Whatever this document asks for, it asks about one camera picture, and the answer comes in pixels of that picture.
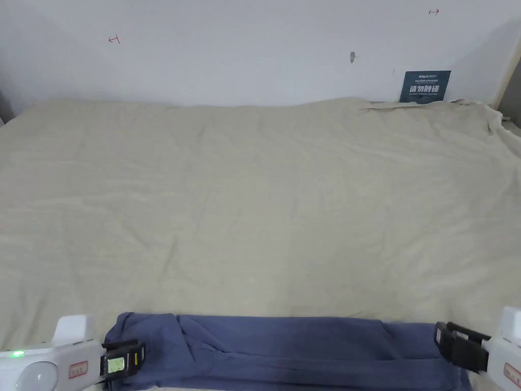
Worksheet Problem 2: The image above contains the dark blue sign card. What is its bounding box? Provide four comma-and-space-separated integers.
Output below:
398, 70, 452, 104

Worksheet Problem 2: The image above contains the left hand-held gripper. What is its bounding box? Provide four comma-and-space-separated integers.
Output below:
0, 313, 147, 391

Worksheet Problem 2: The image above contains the dark blue garment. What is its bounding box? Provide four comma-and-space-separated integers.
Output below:
101, 311, 474, 391

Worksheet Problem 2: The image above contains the bed with beige sheet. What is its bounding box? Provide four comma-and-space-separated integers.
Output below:
0, 97, 521, 391

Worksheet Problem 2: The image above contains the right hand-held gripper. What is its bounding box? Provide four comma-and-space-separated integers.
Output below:
433, 305, 521, 391

